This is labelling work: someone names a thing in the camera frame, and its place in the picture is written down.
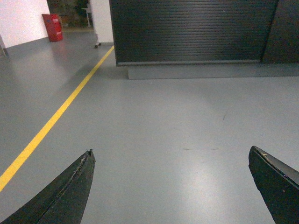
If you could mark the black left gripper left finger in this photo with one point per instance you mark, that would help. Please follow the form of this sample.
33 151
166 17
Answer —
63 201

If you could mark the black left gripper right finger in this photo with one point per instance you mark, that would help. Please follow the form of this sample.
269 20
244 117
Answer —
278 184

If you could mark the black checkout counter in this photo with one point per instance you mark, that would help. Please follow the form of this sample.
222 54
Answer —
165 39

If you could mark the red box on floor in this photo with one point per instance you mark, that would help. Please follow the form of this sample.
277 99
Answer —
53 27

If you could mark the white wheeled partition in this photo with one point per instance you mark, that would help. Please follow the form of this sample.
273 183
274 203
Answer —
102 23

